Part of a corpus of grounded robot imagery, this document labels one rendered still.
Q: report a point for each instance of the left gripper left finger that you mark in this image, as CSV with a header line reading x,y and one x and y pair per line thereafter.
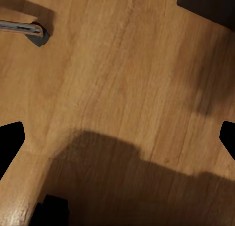
x,y
12,137

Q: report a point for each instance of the cabinet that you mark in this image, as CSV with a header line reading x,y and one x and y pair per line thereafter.
x,y
218,11

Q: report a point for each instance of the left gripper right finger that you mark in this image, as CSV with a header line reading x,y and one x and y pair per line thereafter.
x,y
227,137

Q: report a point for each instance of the swivel chair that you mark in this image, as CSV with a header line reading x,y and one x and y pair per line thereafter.
x,y
34,31

